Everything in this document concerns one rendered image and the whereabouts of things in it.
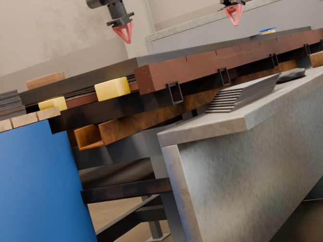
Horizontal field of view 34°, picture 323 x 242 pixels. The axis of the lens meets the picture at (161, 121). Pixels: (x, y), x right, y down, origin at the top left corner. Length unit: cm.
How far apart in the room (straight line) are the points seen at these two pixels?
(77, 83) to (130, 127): 17
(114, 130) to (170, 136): 20
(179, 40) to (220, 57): 146
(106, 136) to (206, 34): 170
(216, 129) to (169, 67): 24
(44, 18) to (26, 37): 34
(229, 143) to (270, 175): 26
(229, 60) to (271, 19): 121
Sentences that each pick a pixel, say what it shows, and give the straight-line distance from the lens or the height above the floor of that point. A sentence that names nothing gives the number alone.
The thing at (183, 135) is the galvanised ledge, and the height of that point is 66.
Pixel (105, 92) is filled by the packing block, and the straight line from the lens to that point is 120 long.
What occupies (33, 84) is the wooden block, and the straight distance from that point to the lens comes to 184.
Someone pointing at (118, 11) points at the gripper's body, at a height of 105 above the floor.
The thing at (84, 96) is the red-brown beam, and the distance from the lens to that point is 207.
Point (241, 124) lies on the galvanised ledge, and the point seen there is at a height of 66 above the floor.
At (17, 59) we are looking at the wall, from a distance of 613.
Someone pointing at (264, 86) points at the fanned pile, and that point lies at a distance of 138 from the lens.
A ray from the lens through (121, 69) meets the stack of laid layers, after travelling 123.
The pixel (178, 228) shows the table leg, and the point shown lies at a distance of 131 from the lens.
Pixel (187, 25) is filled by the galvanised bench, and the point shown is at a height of 103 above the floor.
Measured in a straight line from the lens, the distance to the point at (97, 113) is 131.
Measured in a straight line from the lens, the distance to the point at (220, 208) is 124.
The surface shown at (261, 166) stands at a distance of 149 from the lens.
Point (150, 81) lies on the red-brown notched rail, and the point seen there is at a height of 79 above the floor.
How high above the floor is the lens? 79
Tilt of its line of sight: 4 degrees down
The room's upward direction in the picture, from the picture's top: 15 degrees counter-clockwise
